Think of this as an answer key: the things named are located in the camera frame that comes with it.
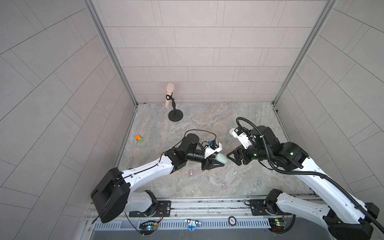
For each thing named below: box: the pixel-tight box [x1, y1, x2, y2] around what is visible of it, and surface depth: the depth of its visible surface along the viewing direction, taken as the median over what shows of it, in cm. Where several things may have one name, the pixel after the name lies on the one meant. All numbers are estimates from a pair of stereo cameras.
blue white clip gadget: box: [184, 218, 202, 232], surface depth 67 cm
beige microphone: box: [165, 83, 175, 108], surface depth 92 cm
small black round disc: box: [228, 215, 237, 227], surface depth 69 cm
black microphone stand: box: [166, 92, 184, 122], surface depth 110 cm
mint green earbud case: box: [215, 153, 228, 164], surface depth 66 cm
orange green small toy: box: [134, 134, 144, 143], surface depth 96 cm
